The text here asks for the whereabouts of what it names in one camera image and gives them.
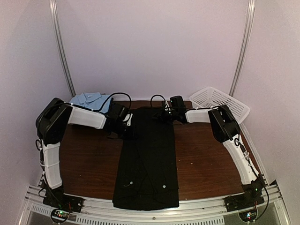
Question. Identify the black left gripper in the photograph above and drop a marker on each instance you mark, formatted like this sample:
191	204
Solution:
131	136

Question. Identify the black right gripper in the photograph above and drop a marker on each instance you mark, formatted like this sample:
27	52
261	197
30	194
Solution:
161	117

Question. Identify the black long sleeve shirt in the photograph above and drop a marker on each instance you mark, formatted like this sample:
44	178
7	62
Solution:
147	171

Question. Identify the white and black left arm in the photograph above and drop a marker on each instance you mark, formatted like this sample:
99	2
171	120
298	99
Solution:
52	122

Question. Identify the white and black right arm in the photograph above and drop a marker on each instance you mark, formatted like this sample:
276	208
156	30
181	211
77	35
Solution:
226	131

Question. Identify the light blue folded shirt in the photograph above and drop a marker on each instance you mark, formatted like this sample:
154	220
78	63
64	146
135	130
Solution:
92	101

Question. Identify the white plastic mesh basket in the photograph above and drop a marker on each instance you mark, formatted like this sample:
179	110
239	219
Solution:
210	97

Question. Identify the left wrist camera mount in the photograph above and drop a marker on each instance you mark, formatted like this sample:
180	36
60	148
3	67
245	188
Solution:
127	119

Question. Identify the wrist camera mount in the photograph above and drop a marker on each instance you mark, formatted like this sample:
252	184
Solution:
127	119
166	106

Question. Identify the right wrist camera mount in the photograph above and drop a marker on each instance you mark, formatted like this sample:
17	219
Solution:
166	106

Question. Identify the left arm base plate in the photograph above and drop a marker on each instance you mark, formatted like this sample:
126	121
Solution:
63	209

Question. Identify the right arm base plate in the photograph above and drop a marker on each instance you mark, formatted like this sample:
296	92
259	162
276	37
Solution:
246	208

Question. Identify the aluminium front rail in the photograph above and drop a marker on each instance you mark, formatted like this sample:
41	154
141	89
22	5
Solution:
209	211

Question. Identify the right aluminium corner post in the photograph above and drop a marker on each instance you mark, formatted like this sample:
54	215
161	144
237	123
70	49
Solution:
244	44

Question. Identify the aluminium corner post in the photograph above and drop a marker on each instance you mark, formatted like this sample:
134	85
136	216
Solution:
244	44
60	46

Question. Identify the left aluminium corner post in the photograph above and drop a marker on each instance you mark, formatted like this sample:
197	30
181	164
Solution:
60	46

